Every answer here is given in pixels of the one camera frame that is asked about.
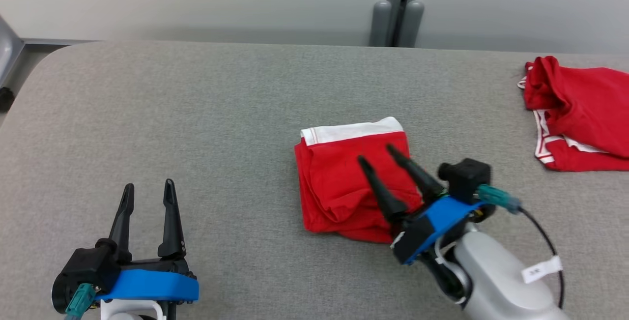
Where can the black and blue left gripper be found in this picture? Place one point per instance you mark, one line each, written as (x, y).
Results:
(147, 285)

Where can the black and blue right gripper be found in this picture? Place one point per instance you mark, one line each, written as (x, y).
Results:
(442, 217)

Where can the red basketball shorts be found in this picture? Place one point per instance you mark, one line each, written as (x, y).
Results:
(334, 182)

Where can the red basketball jersey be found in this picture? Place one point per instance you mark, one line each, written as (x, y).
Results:
(589, 108)

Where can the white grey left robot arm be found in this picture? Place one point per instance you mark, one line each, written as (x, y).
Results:
(128, 312)

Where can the black caster wheel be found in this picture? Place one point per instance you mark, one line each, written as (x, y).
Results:
(5, 100)

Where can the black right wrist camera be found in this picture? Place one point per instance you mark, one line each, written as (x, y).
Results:
(464, 177)

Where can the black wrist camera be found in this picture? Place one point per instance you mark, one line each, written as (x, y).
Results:
(86, 271)
(464, 177)

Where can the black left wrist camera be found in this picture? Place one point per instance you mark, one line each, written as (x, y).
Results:
(86, 271)

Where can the teal right camera connector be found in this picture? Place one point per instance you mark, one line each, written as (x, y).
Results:
(499, 198)

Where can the teal camera connector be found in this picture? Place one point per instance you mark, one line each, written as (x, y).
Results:
(499, 198)
(78, 303)

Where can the teal left camera connector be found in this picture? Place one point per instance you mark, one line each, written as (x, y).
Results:
(78, 303)

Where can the grey partition post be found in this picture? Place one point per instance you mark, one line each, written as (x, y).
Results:
(382, 20)

